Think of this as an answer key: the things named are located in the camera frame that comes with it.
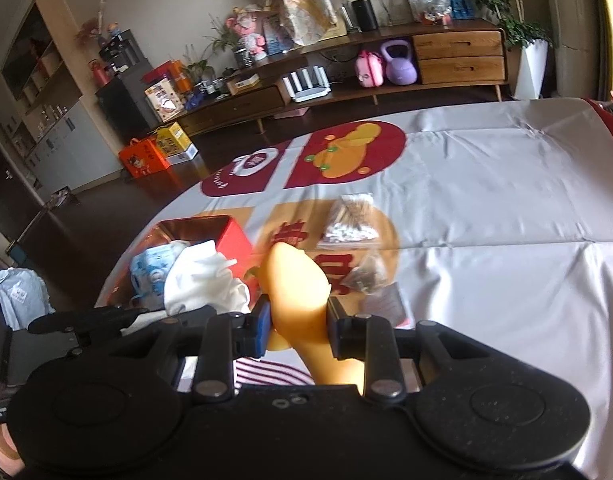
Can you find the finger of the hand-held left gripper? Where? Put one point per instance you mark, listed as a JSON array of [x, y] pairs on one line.
[[86, 319]]

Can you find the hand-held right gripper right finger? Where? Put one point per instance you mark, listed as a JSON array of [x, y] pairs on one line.
[[334, 330]]

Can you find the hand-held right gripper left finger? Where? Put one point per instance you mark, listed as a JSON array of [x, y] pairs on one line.
[[262, 325]]

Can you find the yellow rubber toy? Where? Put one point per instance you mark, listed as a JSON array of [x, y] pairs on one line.
[[296, 290]]

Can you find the clear bag of brown item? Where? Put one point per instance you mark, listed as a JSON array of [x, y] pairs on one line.
[[369, 272]]

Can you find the white cloth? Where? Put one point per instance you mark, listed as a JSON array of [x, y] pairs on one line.
[[201, 280]]

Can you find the red tin box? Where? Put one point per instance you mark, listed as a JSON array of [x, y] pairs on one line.
[[231, 240]]

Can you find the bag of cotton swabs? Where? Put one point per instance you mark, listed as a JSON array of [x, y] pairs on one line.
[[349, 222]]

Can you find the person's left hand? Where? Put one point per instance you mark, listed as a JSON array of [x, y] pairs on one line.
[[4, 452]]

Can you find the white plastic bag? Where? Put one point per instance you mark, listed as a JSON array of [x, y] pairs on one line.
[[21, 295]]

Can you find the pair of shoes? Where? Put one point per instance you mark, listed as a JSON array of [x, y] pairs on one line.
[[65, 196]]

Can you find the flat pink box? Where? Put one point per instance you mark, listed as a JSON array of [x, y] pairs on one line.
[[290, 113]]

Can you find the black cabinet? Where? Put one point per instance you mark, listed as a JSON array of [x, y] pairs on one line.
[[124, 105]]

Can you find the cream gift box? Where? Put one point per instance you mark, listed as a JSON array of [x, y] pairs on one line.
[[164, 100]]

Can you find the blue toy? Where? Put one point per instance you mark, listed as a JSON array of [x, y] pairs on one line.
[[195, 101]]

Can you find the small white box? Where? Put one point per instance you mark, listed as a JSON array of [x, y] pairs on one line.
[[242, 85]]

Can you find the white router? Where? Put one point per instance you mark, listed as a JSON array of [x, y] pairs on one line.
[[306, 87]]

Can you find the red thermos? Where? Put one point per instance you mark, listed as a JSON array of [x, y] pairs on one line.
[[100, 72]]

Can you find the red gift box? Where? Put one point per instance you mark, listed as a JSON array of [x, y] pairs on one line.
[[157, 71]]

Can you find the orange tall box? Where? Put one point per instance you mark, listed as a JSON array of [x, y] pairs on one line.
[[180, 77]]

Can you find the pink small case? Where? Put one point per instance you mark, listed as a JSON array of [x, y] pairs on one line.
[[370, 71]]

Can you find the small green plant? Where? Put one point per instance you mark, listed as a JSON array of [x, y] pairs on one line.
[[194, 67]]

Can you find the black water dispenser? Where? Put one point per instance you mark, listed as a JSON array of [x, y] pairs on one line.
[[124, 52]]

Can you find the purple kettlebell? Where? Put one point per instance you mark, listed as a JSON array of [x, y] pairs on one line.
[[400, 67]]

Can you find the plant in patterned pot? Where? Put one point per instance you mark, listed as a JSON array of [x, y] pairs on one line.
[[241, 55]]

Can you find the pink plush doll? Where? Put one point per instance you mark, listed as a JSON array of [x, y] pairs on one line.
[[249, 35]]

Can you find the blue printed box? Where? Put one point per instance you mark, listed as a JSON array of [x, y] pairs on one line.
[[277, 35]]

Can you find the vase of dried flowers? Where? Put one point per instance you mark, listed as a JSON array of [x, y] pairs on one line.
[[91, 27]]

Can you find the wooden TV stand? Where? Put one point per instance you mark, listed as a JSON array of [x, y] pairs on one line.
[[456, 65]]

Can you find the black speaker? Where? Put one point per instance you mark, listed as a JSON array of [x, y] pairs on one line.
[[365, 15]]

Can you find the white planter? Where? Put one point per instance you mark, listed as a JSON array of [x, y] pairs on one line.
[[530, 70]]

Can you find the clear plastic bag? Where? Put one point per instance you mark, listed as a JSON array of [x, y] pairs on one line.
[[434, 0]]

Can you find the tall potted tree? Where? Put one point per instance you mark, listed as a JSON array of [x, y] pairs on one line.
[[506, 5]]

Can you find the standing air conditioner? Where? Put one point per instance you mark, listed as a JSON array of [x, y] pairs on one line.
[[571, 25]]

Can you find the wooden wall cabinet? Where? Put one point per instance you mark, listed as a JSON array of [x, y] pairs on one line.
[[61, 135]]

